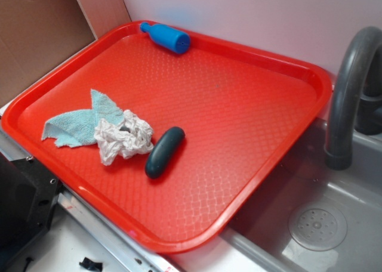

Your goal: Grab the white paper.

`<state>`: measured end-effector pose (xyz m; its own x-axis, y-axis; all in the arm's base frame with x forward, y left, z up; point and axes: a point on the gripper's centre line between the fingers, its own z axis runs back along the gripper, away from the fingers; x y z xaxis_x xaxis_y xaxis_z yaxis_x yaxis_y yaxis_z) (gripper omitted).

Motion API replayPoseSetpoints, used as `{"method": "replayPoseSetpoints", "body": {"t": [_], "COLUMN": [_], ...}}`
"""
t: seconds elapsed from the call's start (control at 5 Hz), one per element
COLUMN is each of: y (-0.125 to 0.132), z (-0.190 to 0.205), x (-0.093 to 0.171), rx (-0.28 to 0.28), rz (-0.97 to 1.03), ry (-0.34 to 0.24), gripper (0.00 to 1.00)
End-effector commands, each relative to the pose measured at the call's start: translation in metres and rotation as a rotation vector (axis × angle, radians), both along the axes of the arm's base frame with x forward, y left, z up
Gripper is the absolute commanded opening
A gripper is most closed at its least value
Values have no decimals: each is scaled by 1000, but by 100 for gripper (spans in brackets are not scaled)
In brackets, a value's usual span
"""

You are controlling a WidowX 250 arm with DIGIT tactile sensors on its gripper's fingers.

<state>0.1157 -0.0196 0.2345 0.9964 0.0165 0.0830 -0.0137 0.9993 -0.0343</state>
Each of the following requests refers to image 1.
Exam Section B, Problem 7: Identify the crumpled white paper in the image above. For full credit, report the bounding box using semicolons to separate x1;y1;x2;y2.
94;110;154;166

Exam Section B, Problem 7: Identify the dark green toy cucumber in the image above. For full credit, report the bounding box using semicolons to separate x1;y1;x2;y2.
144;126;186;180

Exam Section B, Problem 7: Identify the blue plastic bottle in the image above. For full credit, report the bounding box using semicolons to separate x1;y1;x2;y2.
140;22;191;54

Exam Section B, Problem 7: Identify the red plastic tray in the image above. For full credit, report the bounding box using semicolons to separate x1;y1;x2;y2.
2;22;332;254

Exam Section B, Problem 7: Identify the grey plastic sink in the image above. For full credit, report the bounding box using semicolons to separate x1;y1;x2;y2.
219;116;382;272

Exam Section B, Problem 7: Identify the black tape scrap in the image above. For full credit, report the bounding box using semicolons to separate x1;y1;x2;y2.
79;257;103;272

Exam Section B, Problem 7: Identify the silver metal rail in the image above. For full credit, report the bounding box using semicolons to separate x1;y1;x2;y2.
0;128;186;272

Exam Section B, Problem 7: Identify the grey plastic faucet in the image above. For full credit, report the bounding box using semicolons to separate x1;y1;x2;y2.
324;26;381;170

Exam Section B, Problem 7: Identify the brown cardboard panel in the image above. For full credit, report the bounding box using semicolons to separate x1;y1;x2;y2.
1;0;131;106

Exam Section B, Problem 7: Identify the light blue cloth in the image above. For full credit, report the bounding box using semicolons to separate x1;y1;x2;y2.
41;89;124;148

